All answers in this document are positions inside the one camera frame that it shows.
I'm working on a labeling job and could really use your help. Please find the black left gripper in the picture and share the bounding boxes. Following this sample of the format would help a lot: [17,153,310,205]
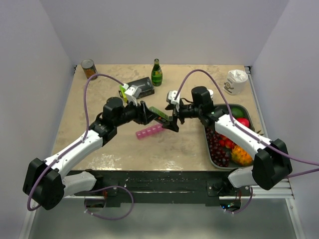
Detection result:
[115,97,158,127]

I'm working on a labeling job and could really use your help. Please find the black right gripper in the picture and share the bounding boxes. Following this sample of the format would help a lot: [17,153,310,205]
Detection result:
[162,99,202,132]

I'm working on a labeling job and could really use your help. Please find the green pill bottle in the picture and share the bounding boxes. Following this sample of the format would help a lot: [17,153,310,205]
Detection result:
[149,107,169,122]

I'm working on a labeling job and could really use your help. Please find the pink weekly pill organizer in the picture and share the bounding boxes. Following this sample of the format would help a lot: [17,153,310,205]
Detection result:
[136,123,164,139]

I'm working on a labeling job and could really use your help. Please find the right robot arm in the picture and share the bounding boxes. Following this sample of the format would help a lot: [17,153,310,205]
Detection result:
[165,86,292,196]

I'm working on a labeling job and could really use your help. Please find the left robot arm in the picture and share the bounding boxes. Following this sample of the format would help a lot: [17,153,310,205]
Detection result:
[22,97,169,211]

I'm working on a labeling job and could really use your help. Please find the black green razor box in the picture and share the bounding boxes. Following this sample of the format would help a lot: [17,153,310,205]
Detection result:
[118,77,155,102]

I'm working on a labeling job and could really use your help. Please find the green glass bottle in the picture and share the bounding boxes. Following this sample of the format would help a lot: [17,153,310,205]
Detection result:
[151,58,162,86]

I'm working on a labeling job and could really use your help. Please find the white supplement bottle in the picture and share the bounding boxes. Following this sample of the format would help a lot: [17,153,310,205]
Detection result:
[208,89,214,99]

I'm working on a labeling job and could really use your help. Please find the dark red grapes bunch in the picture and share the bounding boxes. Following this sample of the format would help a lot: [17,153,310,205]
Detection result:
[204,127,230,167]

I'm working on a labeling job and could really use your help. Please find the grey fruit tray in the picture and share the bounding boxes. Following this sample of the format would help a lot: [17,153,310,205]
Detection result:
[208,104,254,170]

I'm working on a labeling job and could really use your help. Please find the green apple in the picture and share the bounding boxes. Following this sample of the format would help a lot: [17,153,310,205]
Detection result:
[231,107,245,119]

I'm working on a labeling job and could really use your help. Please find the white paper bag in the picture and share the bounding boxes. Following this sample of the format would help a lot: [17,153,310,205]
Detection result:
[223,69,248,95]

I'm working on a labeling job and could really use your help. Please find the red apple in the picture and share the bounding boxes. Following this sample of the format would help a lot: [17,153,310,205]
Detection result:
[236,118,250,128]

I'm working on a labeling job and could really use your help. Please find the yellow dragon fruit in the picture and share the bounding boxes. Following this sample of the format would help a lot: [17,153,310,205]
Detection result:
[231,145,253,166]

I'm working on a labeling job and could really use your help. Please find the orange labelled tin can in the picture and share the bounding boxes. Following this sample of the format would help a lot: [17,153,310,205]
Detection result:
[81,59,98,79]

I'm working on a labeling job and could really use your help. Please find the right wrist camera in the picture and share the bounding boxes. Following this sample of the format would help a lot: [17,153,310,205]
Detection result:
[166,91,180,112]

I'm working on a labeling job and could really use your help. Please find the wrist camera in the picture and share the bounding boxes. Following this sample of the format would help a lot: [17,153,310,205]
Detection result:
[166,91,180,112]
[125,85,142,106]

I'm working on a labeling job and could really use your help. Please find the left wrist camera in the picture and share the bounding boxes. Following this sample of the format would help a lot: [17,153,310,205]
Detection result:
[125,85,142,106]

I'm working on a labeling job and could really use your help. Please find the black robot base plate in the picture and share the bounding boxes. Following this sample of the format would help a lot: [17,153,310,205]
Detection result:
[76,170,250,207]

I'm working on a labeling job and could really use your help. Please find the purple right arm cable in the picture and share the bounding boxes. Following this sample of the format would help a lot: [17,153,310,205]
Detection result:
[175,69,319,215]

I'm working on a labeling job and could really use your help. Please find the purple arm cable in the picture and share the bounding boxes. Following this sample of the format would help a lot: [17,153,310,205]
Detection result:
[175,69,319,215]
[26,73,130,212]

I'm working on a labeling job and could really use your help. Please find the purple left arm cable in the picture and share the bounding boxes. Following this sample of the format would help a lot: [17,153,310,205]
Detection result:
[26,73,130,212]

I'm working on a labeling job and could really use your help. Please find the aluminium frame rail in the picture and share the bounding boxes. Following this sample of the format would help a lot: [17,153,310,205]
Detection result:
[244,66,294,199]

